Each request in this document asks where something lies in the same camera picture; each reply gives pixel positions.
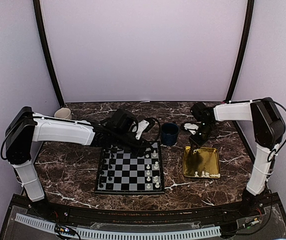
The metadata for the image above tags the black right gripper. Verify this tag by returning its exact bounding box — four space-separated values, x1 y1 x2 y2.
189 121 216 150

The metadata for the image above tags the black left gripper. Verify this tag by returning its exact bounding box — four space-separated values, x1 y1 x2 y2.
113 130 155 158

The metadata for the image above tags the black and white chessboard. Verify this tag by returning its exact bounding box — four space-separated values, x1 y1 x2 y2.
94 141 165 195

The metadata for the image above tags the white chess king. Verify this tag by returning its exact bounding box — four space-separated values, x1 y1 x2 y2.
154 161 159 170

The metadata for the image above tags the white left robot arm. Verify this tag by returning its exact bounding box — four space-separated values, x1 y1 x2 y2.
0 106 159 218

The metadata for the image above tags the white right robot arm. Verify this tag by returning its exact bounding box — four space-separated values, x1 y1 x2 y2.
189 97 286 196

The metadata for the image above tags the white chess piece on tray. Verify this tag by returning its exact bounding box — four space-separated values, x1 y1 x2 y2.
194 171 221 179

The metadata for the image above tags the gold metal tray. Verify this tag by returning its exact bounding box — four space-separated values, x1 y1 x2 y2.
183 146 221 178

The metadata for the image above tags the dark blue enamel mug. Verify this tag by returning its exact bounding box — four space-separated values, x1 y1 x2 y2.
161 122 179 147

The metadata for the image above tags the grey ceramic cup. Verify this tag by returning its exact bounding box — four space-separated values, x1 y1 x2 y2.
54 107 72 120

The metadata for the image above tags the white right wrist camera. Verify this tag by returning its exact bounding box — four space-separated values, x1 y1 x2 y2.
180 122 199 131

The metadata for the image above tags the black front rail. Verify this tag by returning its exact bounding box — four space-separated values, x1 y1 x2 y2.
2 193 286 228

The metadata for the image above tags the white perforated cable duct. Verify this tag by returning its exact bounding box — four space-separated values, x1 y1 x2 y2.
14 213 221 240

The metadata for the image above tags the black right frame post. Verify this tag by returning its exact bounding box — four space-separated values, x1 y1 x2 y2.
225 0 255 102

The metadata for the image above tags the black frame post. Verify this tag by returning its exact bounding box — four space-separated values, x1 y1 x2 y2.
32 0 65 107
225 0 255 102

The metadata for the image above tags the black left frame post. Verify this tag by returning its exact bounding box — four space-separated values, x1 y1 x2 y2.
32 0 65 107

